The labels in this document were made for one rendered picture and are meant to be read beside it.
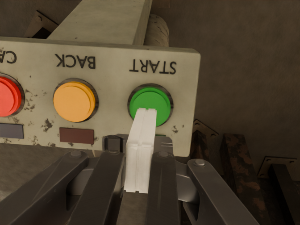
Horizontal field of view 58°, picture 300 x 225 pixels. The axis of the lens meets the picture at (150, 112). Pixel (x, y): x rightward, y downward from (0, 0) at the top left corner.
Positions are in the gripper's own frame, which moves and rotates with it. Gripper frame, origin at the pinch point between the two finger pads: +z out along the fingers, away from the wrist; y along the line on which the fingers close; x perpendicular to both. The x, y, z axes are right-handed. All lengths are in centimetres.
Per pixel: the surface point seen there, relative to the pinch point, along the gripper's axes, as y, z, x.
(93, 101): -5.5, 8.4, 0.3
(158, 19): -1, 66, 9
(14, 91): -13.2, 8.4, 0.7
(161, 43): 1, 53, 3
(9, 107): -13.7, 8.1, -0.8
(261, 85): 36, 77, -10
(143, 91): -0.7, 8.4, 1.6
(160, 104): 1.0, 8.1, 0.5
